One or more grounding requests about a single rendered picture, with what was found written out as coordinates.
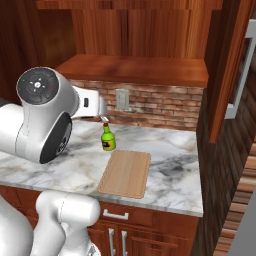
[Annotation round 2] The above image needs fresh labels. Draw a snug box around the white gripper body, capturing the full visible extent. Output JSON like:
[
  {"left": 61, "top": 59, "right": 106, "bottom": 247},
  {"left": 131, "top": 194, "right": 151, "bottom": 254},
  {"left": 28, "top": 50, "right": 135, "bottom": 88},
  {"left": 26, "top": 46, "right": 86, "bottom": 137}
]
[{"left": 97, "top": 90, "right": 109, "bottom": 118}]

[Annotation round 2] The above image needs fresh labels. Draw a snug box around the green bottle with red cap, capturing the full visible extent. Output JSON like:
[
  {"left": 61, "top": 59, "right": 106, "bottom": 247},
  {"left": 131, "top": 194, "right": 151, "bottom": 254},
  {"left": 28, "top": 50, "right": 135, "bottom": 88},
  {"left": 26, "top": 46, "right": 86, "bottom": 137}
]
[{"left": 101, "top": 122, "right": 117, "bottom": 152}]

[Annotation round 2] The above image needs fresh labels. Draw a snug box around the wooden upper cabinet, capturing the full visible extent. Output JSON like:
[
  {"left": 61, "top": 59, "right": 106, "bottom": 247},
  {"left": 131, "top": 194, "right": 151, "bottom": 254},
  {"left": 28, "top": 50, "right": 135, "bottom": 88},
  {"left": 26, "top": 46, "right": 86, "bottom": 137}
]
[{"left": 35, "top": 0, "right": 225, "bottom": 89}]

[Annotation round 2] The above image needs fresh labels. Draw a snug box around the wooden cutting board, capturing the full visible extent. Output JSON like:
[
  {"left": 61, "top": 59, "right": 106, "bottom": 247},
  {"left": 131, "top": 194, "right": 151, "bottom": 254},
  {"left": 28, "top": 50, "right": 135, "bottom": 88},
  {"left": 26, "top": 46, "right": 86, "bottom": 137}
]
[{"left": 97, "top": 149, "right": 152, "bottom": 200}]

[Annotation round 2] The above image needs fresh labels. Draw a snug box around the wooden base cabinet door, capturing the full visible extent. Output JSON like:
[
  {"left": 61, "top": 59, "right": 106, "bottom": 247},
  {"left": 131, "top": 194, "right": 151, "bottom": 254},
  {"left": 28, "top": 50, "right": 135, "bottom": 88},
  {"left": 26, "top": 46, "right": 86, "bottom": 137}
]
[
  {"left": 117, "top": 226, "right": 198, "bottom": 256},
  {"left": 87, "top": 222, "right": 120, "bottom": 256}
]

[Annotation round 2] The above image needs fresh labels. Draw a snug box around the wooden upper cabinet door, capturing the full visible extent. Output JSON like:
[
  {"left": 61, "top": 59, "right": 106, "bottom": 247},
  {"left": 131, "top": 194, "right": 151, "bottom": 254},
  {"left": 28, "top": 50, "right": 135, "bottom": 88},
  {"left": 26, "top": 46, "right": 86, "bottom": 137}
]
[{"left": 203, "top": 0, "right": 256, "bottom": 145}]

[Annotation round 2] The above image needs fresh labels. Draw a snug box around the wooden drawer front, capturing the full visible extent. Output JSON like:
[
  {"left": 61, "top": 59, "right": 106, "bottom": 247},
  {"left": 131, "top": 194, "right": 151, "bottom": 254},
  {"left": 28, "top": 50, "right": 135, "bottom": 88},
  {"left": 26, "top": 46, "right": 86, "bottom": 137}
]
[{"left": 98, "top": 201, "right": 201, "bottom": 240}]

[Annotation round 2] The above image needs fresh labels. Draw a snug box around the silver framed appliance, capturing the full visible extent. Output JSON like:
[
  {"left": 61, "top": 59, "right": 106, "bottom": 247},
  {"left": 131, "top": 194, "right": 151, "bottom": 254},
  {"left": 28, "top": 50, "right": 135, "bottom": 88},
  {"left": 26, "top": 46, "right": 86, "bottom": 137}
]
[{"left": 224, "top": 19, "right": 256, "bottom": 120}]

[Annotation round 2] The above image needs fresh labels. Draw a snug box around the grey wall outlet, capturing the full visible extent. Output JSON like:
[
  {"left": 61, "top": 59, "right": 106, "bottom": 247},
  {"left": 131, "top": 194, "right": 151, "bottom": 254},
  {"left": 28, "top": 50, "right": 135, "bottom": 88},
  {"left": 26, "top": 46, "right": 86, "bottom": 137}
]
[{"left": 115, "top": 88, "right": 131, "bottom": 111}]

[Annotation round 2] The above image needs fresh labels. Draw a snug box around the silver drawer handle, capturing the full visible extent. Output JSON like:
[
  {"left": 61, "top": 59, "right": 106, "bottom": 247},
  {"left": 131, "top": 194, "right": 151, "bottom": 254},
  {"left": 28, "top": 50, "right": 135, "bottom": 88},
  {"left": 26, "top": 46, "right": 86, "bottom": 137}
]
[{"left": 102, "top": 208, "right": 130, "bottom": 222}]

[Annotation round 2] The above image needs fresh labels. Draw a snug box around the silver cabinet door handle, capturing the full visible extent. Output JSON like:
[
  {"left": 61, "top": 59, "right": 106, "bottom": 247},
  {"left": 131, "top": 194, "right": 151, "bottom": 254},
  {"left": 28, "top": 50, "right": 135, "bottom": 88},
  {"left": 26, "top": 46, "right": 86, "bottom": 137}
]
[
  {"left": 120, "top": 230, "right": 129, "bottom": 256},
  {"left": 108, "top": 227, "right": 117, "bottom": 256}
]

